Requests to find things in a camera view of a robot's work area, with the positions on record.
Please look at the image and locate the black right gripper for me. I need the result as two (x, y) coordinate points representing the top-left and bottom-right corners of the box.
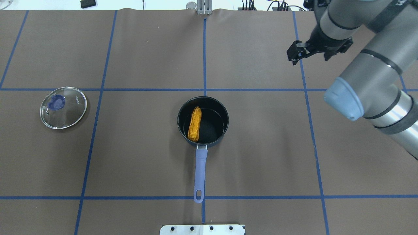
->
(287, 28), (353, 66)

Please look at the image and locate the yellow corn cob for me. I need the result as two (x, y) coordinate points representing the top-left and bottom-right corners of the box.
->
(187, 106), (202, 142)

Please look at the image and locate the glass pot lid purple knob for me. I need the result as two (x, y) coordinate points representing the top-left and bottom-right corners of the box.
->
(39, 86), (88, 130)

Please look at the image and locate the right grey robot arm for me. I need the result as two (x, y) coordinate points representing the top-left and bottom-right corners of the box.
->
(287, 0), (418, 159)

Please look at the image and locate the aluminium frame post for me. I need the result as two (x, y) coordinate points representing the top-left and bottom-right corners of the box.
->
(197, 0), (213, 15)

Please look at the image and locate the dark blue pot purple handle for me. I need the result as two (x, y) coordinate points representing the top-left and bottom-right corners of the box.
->
(177, 96), (229, 203)

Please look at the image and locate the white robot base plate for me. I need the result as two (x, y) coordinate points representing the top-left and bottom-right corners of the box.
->
(159, 224), (246, 235)

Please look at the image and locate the small black pad with cable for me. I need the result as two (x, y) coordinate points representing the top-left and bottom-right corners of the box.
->
(80, 0), (97, 9)

